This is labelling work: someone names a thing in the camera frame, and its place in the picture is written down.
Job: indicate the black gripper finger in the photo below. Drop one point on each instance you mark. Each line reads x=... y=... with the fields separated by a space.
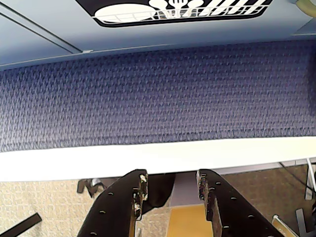
x=116 y=209
x=229 y=214

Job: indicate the dark metal clamp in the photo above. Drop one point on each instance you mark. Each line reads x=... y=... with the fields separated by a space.
x=89 y=186

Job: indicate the yellow wooden board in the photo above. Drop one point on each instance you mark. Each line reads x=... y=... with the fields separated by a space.
x=187 y=222

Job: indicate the grey flat strip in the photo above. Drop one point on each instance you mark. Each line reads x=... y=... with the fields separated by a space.
x=300 y=221

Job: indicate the black flat strip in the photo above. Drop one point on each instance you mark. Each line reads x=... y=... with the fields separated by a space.
x=22 y=225

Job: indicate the blue toy play kitchen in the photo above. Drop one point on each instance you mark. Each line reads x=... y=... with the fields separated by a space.
x=24 y=54

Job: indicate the black white dishwasher sticker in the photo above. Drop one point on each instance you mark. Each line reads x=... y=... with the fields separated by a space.
x=123 y=12

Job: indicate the white metal frame leg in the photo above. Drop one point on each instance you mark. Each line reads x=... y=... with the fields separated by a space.
x=309 y=180

